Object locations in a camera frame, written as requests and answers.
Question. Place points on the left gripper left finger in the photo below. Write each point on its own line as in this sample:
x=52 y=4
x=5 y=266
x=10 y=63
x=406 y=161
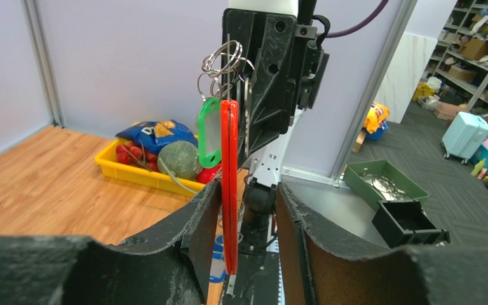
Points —
x=166 y=263

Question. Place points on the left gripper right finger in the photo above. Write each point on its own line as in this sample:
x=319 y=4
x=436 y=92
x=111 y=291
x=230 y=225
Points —
x=322 y=263

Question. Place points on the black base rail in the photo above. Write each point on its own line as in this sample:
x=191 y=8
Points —
x=258 y=280

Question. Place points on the yellow plastic bin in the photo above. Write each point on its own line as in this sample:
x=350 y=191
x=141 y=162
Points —
x=106 y=160

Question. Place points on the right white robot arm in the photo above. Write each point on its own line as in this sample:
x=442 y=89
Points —
x=265 y=165

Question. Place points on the light blue suitcase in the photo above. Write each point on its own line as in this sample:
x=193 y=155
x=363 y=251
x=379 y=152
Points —
x=464 y=136

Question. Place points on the blue chip bag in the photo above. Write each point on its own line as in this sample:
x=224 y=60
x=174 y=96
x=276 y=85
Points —
x=155 y=135

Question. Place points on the red cherry tomatoes bunch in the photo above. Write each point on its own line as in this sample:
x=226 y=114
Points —
x=131 y=154

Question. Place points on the green tray with rings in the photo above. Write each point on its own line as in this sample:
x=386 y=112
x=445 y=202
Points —
x=379 y=180

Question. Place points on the red apple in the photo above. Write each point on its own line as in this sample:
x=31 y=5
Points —
x=207 y=174

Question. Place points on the black plastic tray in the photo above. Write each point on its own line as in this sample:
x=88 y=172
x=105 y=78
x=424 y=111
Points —
x=404 y=223

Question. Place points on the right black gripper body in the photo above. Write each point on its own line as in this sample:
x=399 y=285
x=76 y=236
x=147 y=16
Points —
x=308 y=59

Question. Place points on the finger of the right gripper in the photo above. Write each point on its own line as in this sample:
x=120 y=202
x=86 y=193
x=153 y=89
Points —
x=267 y=40

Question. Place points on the keyring bundle with red tag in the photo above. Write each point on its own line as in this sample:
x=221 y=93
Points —
x=219 y=136

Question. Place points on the green melon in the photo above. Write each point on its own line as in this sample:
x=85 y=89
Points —
x=179 y=158

